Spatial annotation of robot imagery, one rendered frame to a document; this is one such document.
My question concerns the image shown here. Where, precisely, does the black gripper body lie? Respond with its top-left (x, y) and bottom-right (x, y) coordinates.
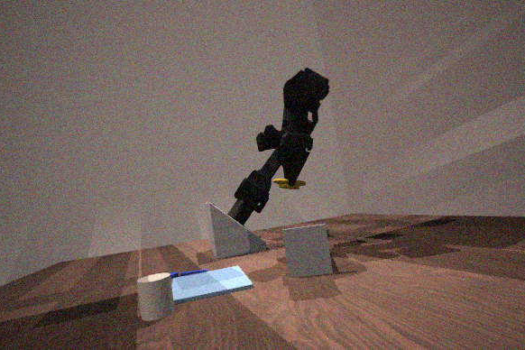
top-left (280, 115), bottom-right (313, 152)

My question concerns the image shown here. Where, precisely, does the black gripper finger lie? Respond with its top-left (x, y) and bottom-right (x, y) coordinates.
top-left (278, 159), bottom-right (288, 179)
top-left (280, 149), bottom-right (310, 186)

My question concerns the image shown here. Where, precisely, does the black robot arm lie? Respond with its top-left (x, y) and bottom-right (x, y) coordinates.
top-left (227, 67), bottom-right (329, 228)

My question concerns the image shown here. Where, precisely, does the yellow round plate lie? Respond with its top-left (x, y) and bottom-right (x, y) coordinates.
top-left (273, 179), bottom-right (306, 189)

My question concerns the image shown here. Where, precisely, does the light blue rectangular mat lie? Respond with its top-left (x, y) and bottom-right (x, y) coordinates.
top-left (171, 265), bottom-right (253, 304)

